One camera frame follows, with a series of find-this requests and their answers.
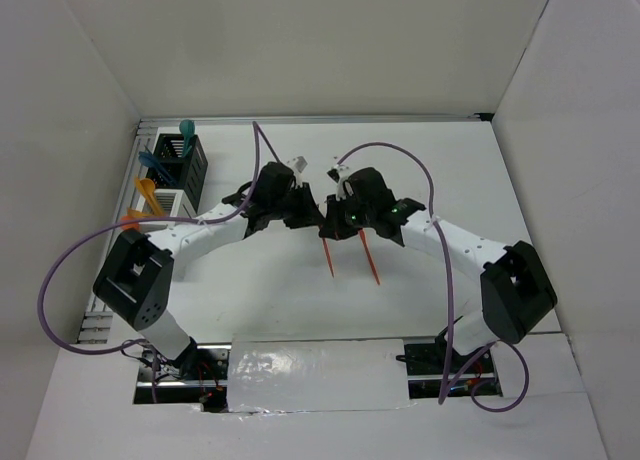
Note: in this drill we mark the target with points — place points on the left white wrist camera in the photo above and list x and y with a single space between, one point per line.
297 165

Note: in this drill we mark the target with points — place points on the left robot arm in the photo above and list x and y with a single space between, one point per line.
135 280

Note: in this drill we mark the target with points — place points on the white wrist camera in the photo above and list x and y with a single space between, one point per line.
297 165
340 174

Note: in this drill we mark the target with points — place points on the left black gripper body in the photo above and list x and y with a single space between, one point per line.
294 208

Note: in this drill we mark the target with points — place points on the blue spoon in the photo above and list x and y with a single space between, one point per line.
146 159

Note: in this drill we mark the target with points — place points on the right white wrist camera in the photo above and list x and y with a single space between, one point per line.
340 174

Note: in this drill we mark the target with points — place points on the white utensil caddy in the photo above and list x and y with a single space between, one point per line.
174 202

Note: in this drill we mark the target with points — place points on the blue fork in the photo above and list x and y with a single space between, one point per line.
164 174

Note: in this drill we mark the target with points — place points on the teal spoon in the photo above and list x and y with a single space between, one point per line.
187 130

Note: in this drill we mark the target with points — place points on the white taped paper sheet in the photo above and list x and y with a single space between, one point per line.
316 376

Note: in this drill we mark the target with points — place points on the orange fork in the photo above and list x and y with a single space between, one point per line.
328 257

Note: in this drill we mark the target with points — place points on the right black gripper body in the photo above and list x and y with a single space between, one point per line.
349 216

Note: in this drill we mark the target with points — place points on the yellow spoon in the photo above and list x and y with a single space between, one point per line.
153 202

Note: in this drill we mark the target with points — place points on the orange spoon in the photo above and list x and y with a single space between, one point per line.
130 219

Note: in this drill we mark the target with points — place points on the aluminium frame rail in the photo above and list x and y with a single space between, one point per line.
338 119

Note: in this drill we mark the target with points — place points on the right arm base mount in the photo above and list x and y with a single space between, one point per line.
424 363

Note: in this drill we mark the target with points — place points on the black utensil caddy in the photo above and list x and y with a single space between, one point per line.
188 172

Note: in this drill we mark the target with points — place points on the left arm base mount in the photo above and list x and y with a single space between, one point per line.
204 384

